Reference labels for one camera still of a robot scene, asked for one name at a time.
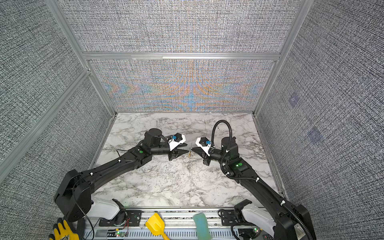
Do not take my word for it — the aluminium corner frame post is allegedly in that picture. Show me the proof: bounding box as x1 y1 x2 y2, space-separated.
46 1 117 117

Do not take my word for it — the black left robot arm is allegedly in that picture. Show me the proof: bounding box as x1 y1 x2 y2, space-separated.
54 128 187 226

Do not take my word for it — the black remote control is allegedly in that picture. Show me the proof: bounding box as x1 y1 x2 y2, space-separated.
263 234 274 240

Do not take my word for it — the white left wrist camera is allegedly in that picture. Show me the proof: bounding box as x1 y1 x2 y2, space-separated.
168 133 186 151

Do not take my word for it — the yellow plastic scoop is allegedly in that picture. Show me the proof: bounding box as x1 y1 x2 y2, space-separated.
145 213 170 240

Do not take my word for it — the aluminium horizontal frame bar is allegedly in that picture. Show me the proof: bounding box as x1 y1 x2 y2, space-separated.
82 52 281 61

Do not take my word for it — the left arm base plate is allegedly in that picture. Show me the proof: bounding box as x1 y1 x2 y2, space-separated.
99 210 142 228

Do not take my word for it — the teal green sponge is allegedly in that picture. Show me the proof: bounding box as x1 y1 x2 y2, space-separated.
193 213 212 240

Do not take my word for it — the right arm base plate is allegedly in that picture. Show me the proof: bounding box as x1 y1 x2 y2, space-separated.
218 209 244 226

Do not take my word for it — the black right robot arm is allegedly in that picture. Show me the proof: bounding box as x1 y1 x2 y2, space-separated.
192 137 317 240

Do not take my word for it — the black corrugated cable conduit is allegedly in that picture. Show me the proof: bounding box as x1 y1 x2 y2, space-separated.
211 119 317 240

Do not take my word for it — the yellow black work glove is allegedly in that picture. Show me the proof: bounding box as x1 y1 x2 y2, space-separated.
49 218 86 240

